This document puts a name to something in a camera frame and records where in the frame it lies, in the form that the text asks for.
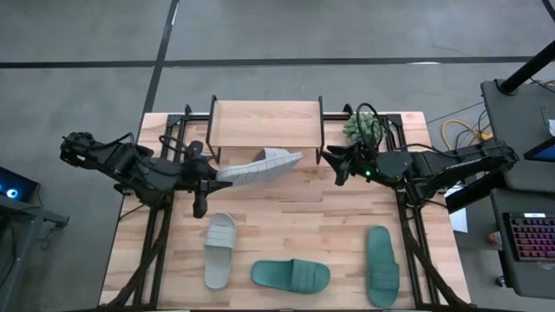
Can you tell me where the grey desk top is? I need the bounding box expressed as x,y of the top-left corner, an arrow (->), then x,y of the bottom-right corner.
489,188 -> 555,300
480,79 -> 555,192

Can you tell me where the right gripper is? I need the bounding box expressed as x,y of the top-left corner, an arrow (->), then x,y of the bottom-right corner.
320,144 -> 382,188

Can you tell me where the wooden shelf with black frame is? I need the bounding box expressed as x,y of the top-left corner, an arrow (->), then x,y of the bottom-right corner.
205,94 -> 325,166

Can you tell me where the green plant in patterned pot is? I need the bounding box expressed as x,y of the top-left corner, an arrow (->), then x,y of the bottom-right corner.
342,111 -> 388,151

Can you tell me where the tablet with blue screen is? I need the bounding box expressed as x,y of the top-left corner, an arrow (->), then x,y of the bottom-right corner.
523,136 -> 555,163

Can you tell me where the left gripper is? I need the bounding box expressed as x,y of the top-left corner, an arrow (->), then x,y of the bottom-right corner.
181,140 -> 234,219

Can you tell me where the white paper sheet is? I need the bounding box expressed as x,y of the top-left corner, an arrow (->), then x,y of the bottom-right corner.
448,185 -> 470,234

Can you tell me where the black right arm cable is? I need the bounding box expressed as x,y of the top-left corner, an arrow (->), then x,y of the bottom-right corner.
354,101 -> 392,151

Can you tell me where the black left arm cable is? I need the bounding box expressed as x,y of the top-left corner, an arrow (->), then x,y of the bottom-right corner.
158,133 -> 193,155

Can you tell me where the computer with blue light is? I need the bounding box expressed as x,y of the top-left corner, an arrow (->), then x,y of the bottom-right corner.
0,166 -> 41,204

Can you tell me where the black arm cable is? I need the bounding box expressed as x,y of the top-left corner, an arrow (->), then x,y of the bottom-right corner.
354,101 -> 392,151
158,133 -> 193,155

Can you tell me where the black aluminium table frame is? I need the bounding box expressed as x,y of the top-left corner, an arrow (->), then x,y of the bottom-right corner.
97,103 -> 472,311

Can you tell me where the grey metal cart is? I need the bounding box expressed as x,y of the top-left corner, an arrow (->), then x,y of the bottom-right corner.
0,197 -> 70,312

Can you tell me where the green rubber slide sandal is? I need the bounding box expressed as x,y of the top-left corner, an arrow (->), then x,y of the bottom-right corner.
250,258 -> 331,296
365,224 -> 401,309

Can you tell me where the black desk support beam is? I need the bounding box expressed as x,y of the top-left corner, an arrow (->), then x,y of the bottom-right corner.
445,166 -> 508,214

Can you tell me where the backlit rainbow keyboard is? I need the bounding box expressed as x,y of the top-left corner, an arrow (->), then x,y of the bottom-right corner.
502,211 -> 555,263

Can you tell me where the black pole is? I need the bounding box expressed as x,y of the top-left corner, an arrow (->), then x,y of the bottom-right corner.
497,39 -> 555,95

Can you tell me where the yellow cable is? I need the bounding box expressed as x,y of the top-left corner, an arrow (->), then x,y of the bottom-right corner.
441,119 -> 494,153

